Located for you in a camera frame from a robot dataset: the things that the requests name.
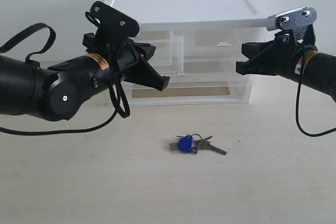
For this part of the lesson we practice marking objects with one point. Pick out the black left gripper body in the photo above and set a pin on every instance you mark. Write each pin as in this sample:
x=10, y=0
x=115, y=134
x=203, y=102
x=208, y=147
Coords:
x=125, y=58

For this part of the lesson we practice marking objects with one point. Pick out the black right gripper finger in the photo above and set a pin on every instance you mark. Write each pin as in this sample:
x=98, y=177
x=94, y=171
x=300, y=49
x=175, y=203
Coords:
x=255, y=65
x=253, y=49

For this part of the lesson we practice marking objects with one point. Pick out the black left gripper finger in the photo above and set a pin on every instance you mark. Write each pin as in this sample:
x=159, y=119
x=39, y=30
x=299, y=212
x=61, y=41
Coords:
x=142, y=50
x=145, y=75

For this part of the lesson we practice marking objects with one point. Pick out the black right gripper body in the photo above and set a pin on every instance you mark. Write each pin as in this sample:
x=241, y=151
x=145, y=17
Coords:
x=288, y=50

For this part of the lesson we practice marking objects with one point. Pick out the key bunch with blue tag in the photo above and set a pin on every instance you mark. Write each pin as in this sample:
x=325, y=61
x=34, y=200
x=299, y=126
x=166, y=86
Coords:
x=192, y=143

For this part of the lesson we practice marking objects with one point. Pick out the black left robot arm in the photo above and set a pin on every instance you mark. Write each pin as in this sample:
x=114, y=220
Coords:
x=57, y=92

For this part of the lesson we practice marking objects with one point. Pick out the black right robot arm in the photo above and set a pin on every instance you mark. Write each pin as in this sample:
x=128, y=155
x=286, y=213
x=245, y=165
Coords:
x=318, y=73

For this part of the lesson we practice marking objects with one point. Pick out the white plastic drawer cabinet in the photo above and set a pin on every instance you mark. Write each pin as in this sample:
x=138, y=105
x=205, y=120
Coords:
x=191, y=15

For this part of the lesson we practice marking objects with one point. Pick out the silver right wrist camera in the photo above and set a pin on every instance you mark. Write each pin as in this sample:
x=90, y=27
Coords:
x=297, y=20

